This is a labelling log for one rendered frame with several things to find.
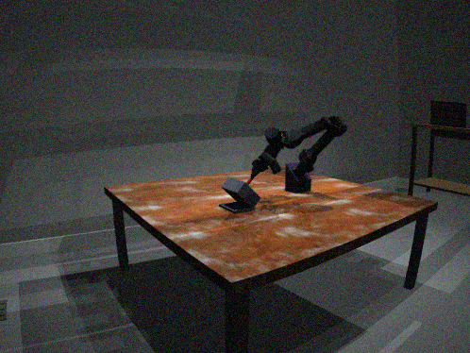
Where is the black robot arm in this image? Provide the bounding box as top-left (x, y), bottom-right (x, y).
top-left (265, 115), bottom-right (347, 178)

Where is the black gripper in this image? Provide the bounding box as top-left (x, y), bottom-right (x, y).
top-left (250, 145), bottom-right (277, 178)

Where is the blue-grey sloped panel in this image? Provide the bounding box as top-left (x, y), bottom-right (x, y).
top-left (219, 177), bottom-right (260, 213)

